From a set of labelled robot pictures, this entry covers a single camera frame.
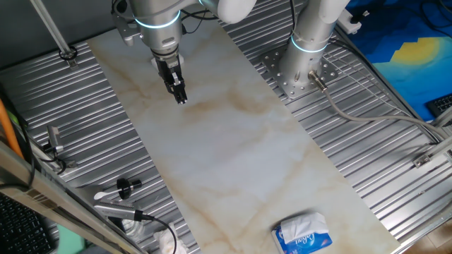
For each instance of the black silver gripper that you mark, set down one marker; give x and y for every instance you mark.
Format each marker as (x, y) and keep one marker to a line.
(171, 68)

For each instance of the aluminium pole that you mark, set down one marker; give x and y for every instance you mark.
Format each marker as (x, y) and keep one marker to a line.
(53, 30)

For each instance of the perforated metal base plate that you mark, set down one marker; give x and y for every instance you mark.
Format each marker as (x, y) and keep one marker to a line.
(293, 88)

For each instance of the metal corner bracket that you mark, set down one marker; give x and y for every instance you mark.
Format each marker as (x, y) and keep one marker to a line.
(421, 161)

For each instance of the white plastic spoon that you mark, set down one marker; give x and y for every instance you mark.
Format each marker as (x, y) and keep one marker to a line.
(100, 195)

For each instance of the blue tissue pack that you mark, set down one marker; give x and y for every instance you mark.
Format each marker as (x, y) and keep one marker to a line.
(303, 236)

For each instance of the black keyboard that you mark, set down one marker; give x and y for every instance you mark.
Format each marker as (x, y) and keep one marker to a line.
(21, 229)
(441, 104)

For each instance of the small metal bracket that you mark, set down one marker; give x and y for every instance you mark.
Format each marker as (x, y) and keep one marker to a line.
(71, 164)

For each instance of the wrist camera on grey bracket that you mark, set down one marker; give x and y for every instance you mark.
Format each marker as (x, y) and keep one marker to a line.
(124, 28)

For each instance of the blue yellow mat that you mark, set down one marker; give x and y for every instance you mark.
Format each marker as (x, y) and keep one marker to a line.
(406, 63)

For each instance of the aluminium profile bar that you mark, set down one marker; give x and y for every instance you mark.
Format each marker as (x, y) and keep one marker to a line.
(441, 148)

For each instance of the crumpled white tissue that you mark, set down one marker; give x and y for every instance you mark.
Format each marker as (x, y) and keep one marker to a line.
(167, 243)

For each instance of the aluminium frame beam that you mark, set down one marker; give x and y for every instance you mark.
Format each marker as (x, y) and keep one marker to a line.
(53, 201)

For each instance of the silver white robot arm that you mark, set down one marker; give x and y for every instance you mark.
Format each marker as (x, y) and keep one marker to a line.
(305, 56)

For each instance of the metal clamp bracket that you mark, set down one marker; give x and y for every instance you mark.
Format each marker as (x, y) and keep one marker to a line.
(54, 137)

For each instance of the silver ribbed camera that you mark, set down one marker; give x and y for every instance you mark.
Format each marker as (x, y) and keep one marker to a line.
(114, 210)

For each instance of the marble pattern slab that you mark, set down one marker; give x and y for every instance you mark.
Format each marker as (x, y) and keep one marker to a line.
(229, 151)

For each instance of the orange tube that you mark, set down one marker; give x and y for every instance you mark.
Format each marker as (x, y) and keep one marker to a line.
(8, 130)

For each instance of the black knob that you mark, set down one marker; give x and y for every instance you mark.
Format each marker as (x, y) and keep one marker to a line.
(124, 188)

